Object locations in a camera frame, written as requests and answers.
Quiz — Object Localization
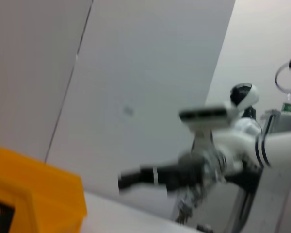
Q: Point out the black mesh pen holder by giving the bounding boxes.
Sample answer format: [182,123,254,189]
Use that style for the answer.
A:
[0,198,16,233]

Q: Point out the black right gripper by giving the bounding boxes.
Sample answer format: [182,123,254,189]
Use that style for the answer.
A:
[117,154,211,195]

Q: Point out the white humanoid robot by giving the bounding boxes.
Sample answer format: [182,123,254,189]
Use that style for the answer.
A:
[176,82,261,223]

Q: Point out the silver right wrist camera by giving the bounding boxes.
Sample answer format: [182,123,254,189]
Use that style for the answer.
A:
[178,101,240,146]

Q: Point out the grey hanging cable loop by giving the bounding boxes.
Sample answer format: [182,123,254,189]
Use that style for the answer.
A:
[275,55,291,95]

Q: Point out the yellow plastic storage bin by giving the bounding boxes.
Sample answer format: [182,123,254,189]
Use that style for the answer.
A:
[0,147,88,233]

